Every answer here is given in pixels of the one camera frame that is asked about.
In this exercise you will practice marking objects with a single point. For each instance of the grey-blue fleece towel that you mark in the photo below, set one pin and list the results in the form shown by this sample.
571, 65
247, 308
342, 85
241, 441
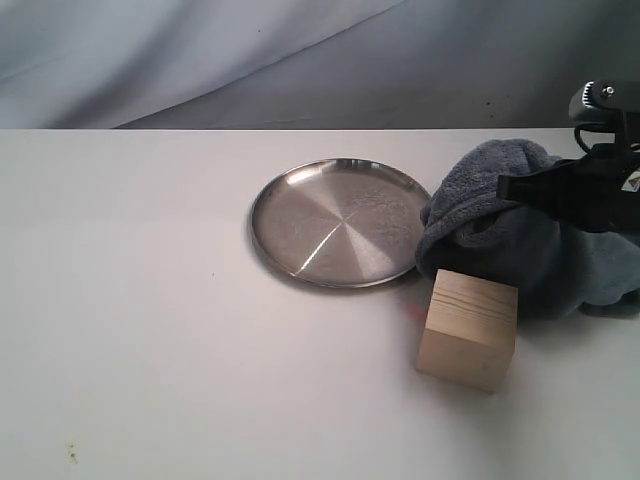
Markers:
556, 267

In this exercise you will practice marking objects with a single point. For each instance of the light wooden cube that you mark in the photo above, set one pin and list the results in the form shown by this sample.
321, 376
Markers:
469, 336

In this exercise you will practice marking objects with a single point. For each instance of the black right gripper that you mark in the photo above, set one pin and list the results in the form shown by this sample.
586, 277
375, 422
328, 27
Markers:
601, 191

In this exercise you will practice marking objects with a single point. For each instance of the round stainless steel plate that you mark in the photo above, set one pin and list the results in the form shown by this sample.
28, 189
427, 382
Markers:
339, 223

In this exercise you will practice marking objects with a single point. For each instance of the white backdrop sheet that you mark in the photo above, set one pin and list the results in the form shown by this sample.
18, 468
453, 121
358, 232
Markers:
307, 64

